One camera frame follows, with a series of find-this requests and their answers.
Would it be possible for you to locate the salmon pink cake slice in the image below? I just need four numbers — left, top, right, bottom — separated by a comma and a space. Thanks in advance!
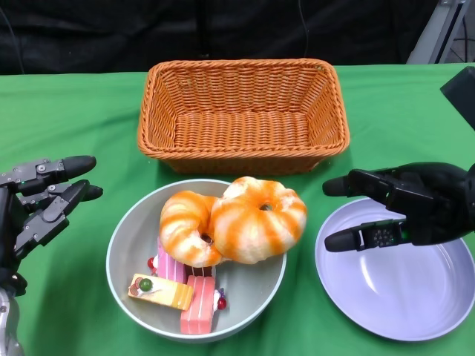
179, 274, 227, 334

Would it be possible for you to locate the grey aluminium frame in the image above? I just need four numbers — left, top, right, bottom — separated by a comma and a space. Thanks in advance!
407, 0, 475, 65

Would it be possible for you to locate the lilac plate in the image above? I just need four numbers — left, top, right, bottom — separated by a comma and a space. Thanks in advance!
314, 197, 475, 341

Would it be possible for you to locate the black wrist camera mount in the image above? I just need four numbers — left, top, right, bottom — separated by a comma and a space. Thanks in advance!
439, 66, 475, 131

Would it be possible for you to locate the orange wicker basket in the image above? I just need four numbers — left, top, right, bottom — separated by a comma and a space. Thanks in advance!
137, 58, 351, 176

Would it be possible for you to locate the black backdrop curtain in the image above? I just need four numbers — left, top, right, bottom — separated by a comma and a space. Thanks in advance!
0, 0, 446, 77

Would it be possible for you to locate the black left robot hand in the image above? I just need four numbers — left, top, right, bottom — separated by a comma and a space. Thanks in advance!
0, 154, 104, 297

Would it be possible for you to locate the light pink cake slice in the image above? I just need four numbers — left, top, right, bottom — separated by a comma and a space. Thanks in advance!
147, 237, 186, 286

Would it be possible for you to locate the green tablecloth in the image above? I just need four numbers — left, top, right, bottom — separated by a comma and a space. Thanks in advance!
0, 62, 475, 356

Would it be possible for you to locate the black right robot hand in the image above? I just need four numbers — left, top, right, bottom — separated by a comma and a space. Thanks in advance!
321, 162, 475, 253

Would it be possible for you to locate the small orange-striped ring bread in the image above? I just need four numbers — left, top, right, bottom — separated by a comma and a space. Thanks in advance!
159, 191, 223, 268

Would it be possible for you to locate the brown chocolate cake slice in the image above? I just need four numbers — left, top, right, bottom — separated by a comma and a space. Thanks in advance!
187, 265, 217, 279

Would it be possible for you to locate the grey-green bowl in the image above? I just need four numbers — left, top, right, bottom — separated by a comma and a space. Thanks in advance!
105, 179, 288, 343

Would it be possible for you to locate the large orange-striped ring bread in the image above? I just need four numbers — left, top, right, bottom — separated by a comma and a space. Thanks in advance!
210, 177, 308, 265

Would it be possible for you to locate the yellow cake slice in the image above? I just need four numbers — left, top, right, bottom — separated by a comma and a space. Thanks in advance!
128, 273, 194, 311

